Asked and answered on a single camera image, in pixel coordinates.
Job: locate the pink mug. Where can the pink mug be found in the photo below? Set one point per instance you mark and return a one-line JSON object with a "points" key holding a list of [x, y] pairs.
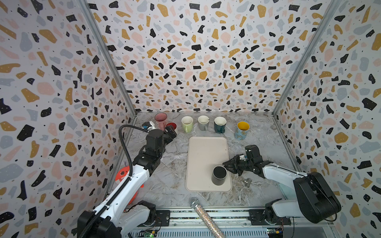
{"points": [[161, 120]]}

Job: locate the red shark plush toy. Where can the red shark plush toy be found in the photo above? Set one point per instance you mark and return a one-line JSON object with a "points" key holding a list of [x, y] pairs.
{"points": [[128, 186]]}

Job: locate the dark green mug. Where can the dark green mug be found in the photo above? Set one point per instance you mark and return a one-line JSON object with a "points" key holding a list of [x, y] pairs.
{"points": [[220, 125]]}

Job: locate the blue glazed mug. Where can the blue glazed mug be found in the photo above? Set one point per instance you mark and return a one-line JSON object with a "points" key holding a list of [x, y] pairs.
{"points": [[242, 130]]}

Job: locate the glitter filled tube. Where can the glitter filled tube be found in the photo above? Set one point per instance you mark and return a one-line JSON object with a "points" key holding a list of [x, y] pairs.
{"points": [[212, 226]]}

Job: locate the beige rectangular tray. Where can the beige rectangular tray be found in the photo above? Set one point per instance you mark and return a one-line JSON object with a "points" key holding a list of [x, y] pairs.
{"points": [[204, 154]]}

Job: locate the black mug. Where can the black mug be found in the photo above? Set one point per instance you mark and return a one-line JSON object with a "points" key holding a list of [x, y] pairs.
{"points": [[219, 175]]}

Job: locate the aluminium corner post right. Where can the aluminium corner post right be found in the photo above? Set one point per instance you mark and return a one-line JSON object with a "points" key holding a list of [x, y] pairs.
{"points": [[328, 15]]}

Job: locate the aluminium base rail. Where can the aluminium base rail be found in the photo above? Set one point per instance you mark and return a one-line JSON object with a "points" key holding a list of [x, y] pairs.
{"points": [[233, 222]]}

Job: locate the light green mug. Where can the light green mug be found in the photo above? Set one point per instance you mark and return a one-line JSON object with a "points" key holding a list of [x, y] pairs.
{"points": [[187, 124]]}

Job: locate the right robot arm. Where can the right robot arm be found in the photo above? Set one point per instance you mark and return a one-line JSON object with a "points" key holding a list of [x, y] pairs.
{"points": [[314, 200]]}

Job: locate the teal folded cloth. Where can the teal folded cloth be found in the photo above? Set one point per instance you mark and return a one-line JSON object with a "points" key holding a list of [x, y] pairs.
{"points": [[286, 191]]}

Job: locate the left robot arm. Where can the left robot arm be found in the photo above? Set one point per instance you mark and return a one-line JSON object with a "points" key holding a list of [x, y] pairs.
{"points": [[110, 219]]}

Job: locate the grey frosted cup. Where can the grey frosted cup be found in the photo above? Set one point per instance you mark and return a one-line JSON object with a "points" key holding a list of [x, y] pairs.
{"points": [[203, 122]]}

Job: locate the aluminium corner post left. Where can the aluminium corner post left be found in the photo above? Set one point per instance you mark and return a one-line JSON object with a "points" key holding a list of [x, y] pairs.
{"points": [[83, 5]]}

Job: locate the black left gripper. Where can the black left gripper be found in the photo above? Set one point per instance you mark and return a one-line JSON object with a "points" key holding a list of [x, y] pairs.
{"points": [[171, 132]]}

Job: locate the white mug red inside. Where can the white mug red inside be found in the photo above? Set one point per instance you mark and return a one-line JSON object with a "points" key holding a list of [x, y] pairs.
{"points": [[173, 125]]}

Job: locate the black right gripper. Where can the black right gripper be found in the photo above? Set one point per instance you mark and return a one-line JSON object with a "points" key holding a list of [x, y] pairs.
{"points": [[232, 161]]}

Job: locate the aluminium corner post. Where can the aluminium corner post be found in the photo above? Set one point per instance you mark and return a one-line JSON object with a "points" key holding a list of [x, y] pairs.
{"points": [[83, 5], [328, 15]]}

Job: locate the small clear glass piece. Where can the small clear glass piece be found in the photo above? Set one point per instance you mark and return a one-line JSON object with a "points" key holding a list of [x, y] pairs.
{"points": [[246, 182]]}

